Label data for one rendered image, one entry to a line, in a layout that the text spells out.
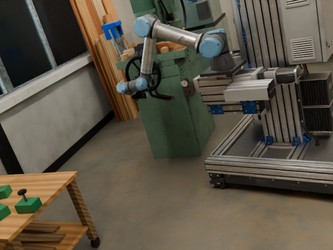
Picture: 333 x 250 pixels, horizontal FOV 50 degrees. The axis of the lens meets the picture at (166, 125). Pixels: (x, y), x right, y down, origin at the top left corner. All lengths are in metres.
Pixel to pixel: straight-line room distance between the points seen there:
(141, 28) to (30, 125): 1.73
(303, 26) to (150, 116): 1.46
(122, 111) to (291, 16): 2.71
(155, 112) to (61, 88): 1.29
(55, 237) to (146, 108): 1.29
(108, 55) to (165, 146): 1.54
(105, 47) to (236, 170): 2.39
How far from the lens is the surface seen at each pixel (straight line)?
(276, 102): 2.39
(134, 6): 2.90
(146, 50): 2.37
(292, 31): 2.17
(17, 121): 3.41
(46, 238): 2.35
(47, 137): 3.66
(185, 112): 2.90
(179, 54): 2.75
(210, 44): 2.05
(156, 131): 3.07
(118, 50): 3.72
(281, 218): 2.22
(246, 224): 2.21
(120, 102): 4.30
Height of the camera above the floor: 1.38
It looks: 21 degrees down
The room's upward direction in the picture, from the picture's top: 16 degrees counter-clockwise
